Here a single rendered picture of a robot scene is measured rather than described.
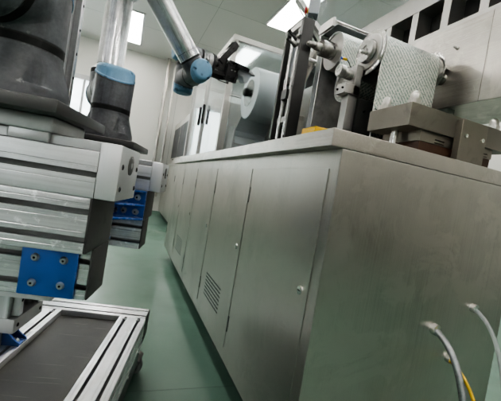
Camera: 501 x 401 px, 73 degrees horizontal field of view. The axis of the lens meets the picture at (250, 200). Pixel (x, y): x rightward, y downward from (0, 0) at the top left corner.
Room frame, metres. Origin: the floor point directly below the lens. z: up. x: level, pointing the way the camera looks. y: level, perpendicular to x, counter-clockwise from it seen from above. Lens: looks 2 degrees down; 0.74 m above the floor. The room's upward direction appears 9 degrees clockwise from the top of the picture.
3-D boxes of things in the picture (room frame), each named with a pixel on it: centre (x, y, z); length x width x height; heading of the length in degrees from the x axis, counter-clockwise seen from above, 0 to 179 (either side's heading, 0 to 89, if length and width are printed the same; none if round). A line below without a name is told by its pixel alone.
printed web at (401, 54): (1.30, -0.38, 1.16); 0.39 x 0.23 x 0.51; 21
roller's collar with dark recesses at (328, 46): (1.35, -0.20, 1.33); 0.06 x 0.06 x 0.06; 21
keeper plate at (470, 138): (0.94, -0.57, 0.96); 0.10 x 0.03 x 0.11; 111
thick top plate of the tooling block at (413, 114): (1.02, -0.53, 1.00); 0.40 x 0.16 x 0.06; 111
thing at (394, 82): (1.12, -0.44, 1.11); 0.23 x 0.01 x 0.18; 111
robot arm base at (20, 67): (0.57, 0.41, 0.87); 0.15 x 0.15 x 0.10
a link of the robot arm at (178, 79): (1.30, 0.32, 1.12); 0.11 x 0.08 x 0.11; 33
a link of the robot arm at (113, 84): (1.07, 0.48, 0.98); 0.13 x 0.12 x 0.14; 33
